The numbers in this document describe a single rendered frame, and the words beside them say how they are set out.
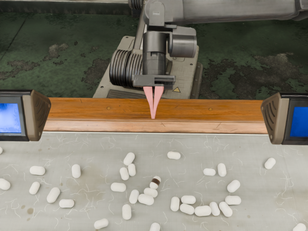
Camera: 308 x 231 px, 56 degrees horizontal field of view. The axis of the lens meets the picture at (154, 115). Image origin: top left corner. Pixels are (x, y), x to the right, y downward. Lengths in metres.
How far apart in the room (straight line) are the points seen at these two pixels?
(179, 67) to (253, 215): 0.90
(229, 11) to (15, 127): 0.53
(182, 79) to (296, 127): 0.97
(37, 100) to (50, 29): 2.29
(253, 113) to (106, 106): 0.43
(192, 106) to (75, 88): 1.33
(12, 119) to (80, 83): 1.67
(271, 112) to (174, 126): 0.41
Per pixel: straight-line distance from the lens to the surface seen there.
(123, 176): 0.74
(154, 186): 0.72
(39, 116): 0.47
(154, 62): 0.68
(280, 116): 0.45
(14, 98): 0.46
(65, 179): 0.78
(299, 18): 0.87
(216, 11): 0.74
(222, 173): 0.76
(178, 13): 0.71
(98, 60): 2.29
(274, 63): 2.40
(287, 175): 0.83
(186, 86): 1.35
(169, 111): 0.85
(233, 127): 0.86
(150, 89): 0.67
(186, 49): 0.71
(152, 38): 0.70
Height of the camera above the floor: 1.40
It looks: 49 degrees down
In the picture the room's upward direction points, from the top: straight up
